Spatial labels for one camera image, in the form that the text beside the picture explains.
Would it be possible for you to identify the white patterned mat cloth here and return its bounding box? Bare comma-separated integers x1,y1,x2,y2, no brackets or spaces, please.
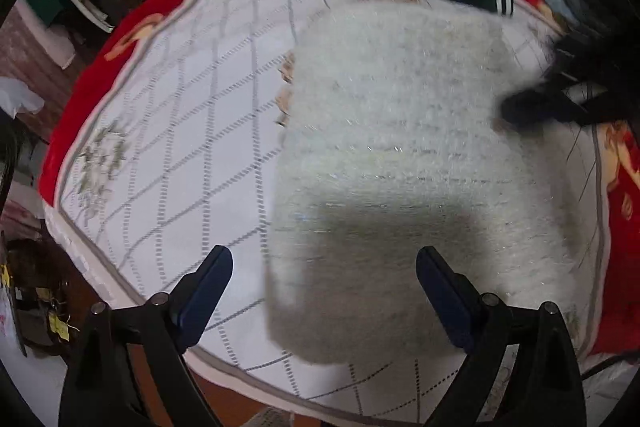
47,0,608,425

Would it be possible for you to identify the red floral bed blanket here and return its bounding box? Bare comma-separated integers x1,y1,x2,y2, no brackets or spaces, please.
38,0,639,355

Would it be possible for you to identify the white knit cardigan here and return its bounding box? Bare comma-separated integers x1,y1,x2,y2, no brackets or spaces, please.
265,0,585,364

